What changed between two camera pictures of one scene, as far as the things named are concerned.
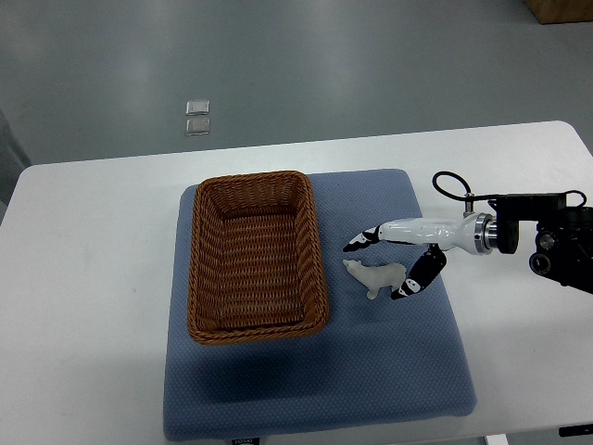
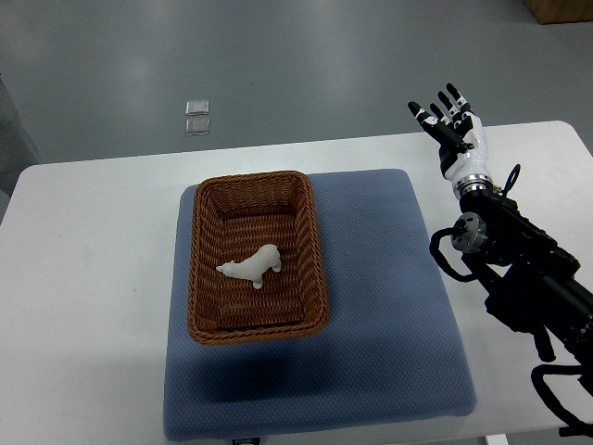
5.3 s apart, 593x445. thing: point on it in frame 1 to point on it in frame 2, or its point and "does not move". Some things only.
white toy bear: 373,278 to 254,267
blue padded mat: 373,360 does not move
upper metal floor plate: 197,107 does not move
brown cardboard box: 561,11 does not move
